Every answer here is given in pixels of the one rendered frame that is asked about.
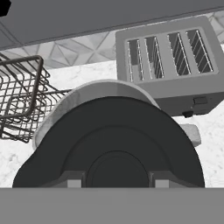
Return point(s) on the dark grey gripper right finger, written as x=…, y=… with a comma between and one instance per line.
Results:
x=159, y=177

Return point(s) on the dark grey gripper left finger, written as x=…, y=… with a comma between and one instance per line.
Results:
x=73, y=177

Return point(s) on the black round blender lid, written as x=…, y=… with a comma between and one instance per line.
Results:
x=110, y=125

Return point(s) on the grey four-slot toaster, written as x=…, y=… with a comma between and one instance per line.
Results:
x=172, y=87

